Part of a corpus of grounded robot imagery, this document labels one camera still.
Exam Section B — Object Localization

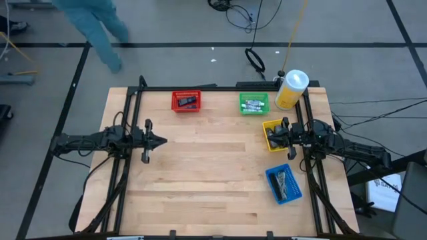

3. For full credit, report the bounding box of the black aluminium table frame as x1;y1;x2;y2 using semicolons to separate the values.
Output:
68;75;361;240

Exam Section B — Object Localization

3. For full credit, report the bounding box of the person's foot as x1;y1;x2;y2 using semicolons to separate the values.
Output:
0;15;30;37

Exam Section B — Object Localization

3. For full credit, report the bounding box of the red plastic basket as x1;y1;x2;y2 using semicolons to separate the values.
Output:
171;90;202;113

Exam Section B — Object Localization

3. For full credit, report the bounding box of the black metal beam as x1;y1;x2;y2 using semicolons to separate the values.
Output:
346;149;427;186

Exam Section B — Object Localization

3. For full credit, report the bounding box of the blue plastic basket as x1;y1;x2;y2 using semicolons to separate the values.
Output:
265;163;304;205

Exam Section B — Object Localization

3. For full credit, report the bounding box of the green plastic basket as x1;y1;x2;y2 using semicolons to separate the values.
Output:
239;92;270;116

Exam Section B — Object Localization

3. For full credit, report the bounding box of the yellow canister white lid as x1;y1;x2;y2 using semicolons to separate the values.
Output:
274;69;310;111

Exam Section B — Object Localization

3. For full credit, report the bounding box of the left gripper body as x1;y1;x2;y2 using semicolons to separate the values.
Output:
141;119;153;164

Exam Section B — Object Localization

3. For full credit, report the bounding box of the yellow plastic basket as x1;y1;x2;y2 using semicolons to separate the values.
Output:
262;119;290;153

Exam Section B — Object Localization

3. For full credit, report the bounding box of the grey stand base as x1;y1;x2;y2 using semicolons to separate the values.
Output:
0;75;35;86
8;1;56;10

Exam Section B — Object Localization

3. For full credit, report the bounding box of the black tangled floor cable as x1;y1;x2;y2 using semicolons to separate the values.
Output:
207;0;284;34

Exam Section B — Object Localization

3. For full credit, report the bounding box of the thin yellow floor cable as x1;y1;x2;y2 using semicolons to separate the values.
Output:
0;31;40;76

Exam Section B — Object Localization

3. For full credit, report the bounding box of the black comb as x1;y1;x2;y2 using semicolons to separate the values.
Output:
269;172;284;202

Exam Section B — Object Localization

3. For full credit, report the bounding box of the crinkled grey packet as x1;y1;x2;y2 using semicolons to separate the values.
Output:
276;169;290;189

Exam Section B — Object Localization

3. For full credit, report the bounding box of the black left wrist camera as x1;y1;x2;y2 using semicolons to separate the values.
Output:
131;129;144;149

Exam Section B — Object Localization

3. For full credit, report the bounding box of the person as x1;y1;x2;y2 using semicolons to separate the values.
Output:
51;0;131;75

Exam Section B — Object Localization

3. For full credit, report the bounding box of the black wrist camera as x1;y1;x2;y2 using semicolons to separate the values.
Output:
131;129;144;149
290;122;306;146

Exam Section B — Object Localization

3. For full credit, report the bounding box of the dark blue packet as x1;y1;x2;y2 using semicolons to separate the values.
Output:
177;96;198;107

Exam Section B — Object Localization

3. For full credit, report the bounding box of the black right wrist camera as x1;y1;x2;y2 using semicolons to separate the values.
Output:
290;122;306;146

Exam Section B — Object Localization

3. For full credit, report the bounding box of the black coiled floor cable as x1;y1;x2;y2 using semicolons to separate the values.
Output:
244;0;267;81

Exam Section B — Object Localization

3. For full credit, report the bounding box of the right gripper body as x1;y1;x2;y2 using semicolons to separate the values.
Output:
282;117;298;161

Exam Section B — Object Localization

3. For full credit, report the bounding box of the white printed box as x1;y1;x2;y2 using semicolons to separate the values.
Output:
366;165;404;213

